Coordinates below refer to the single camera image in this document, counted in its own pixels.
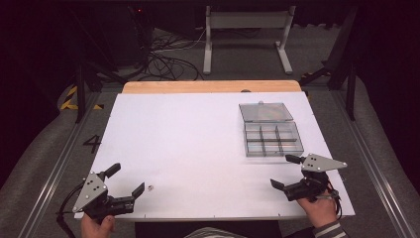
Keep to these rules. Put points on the person's striped clothing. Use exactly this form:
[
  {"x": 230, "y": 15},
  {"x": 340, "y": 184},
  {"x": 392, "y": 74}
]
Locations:
[{"x": 211, "y": 233}]

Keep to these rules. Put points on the person's striped right sleeve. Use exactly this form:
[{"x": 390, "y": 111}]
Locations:
[{"x": 330, "y": 230}]

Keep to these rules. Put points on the dark equipment with red light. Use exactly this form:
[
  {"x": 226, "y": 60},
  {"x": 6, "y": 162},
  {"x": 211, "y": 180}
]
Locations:
[{"x": 132, "y": 29}]

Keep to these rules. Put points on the aluminium floor rail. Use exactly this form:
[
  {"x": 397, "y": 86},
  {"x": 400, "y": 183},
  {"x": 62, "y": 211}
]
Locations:
[
  {"x": 59, "y": 165},
  {"x": 373, "y": 165}
]

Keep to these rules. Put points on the person's left hand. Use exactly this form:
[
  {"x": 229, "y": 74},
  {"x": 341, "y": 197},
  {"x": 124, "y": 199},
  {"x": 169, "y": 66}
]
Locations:
[{"x": 97, "y": 229}]

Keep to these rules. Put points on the clear plastic compartment box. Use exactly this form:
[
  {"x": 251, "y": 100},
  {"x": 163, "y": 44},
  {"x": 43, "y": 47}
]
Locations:
[{"x": 272, "y": 137}]

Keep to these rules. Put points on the white table board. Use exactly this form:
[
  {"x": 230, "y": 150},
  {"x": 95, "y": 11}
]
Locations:
[{"x": 185, "y": 148}]

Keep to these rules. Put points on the white metal stand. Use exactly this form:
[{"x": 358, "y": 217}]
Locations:
[{"x": 247, "y": 21}]

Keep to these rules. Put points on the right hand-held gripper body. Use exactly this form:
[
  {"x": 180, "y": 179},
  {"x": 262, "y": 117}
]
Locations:
[{"x": 318, "y": 163}]

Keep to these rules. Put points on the person's right hand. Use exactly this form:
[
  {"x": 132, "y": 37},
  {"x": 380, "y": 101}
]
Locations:
[{"x": 320, "y": 210}]

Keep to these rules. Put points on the black tripod stand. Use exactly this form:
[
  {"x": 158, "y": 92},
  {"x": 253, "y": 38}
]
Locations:
[{"x": 81, "y": 82}]

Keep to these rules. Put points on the yellow black hazard tape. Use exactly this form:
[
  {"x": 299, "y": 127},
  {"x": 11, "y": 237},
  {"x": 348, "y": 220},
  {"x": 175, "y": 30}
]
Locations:
[{"x": 71, "y": 99}]

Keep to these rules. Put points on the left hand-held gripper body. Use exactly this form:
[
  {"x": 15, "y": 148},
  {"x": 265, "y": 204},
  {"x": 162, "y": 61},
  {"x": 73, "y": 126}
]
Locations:
[{"x": 94, "y": 193}]

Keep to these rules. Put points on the black metal stand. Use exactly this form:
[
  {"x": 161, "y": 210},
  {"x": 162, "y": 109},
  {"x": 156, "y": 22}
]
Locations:
[{"x": 343, "y": 66}]

